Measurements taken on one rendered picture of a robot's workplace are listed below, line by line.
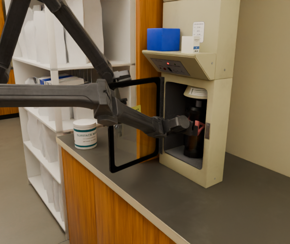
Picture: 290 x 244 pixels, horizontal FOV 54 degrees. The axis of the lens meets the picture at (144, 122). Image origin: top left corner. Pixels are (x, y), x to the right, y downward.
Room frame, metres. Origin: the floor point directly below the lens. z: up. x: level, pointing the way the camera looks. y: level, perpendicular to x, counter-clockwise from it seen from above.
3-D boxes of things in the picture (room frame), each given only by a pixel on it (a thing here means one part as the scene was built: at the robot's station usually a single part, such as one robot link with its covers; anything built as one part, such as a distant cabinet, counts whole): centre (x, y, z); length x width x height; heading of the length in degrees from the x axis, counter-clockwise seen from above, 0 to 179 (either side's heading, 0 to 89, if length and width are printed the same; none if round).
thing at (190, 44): (1.11, -0.17, 1.54); 0.05 x 0.05 x 0.06; 53
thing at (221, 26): (1.28, -0.27, 1.33); 0.32 x 0.25 x 0.77; 37
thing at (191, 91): (1.25, -0.26, 1.34); 0.18 x 0.18 x 0.05
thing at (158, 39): (1.24, -0.08, 1.56); 0.10 x 0.10 x 0.09; 37
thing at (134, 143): (1.21, 0.04, 1.19); 0.30 x 0.01 x 0.40; 134
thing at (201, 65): (1.17, -0.13, 1.46); 0.32 x 0.11 x 0.10; 37
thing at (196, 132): (1.22, -0.23, 1.18); 0.09 x 0.07 x 0.07; 128
